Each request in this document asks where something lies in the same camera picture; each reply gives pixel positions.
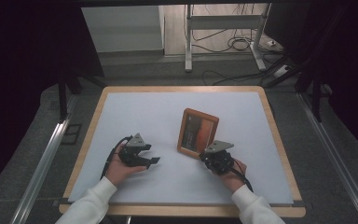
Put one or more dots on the dark curtain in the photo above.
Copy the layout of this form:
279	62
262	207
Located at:
351	62
21	77

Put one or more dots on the person's left hand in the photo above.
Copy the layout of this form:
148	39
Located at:
119	172

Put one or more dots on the black metal stand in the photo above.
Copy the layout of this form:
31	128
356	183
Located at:
316	99
62	99

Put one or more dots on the white power strip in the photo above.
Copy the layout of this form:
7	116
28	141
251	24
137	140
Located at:
282	71

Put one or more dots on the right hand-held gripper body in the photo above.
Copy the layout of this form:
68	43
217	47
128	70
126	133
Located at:
219	158

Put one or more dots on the white panel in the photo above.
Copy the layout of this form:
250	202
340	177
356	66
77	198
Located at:
121	28

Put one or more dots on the person's right hand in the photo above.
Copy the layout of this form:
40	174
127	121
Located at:
233	180

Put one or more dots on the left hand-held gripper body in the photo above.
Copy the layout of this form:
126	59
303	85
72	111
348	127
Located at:
130	152

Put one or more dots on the aluminium floor rail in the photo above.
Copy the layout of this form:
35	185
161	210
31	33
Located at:
338	155
43	168

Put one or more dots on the wooden photo frame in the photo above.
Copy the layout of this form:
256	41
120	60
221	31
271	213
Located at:
199	133

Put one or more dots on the dark floor vent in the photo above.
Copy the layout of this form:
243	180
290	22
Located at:
71	134

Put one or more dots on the white metal desk frame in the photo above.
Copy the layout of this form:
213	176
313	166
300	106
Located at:
223	21

